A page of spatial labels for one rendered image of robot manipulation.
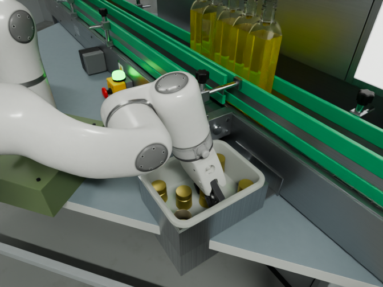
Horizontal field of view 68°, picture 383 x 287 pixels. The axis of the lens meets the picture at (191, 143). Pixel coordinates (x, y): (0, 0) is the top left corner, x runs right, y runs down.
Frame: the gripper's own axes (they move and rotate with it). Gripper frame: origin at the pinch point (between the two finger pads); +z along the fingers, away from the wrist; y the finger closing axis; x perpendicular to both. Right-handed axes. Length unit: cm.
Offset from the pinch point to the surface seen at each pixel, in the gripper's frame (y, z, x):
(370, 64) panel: -5.4, -12.9, -39.5
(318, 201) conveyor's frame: -14.8, 3.0, -16.6
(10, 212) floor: 101, 63, 77
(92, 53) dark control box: 82, -3, 0
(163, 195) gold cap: 4.6, -1.3, 8.1
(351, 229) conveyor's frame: -22.1, 3.4, -16.8
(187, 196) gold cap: 0.4, -1.9, 4.3
